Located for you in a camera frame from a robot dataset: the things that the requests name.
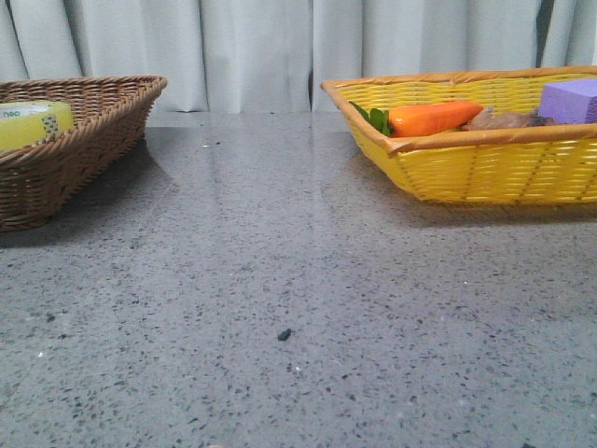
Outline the yellow tape roll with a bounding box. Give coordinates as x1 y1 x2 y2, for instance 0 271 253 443
0 101 74 150

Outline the orange toy carrot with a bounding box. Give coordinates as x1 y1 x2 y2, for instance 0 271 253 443
351 101 483 138

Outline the white curtain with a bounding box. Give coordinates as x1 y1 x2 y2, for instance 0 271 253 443
1 1 596 113

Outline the brown furry toy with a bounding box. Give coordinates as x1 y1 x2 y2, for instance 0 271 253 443
461 107 556 132

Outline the yellow woven plastic basket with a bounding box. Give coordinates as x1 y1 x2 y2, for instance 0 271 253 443
321 65 596 204

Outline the brown wicker basket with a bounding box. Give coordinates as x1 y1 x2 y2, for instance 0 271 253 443
1 75 168 231

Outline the purple foam block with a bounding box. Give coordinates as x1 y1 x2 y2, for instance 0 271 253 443
538 78 596 124

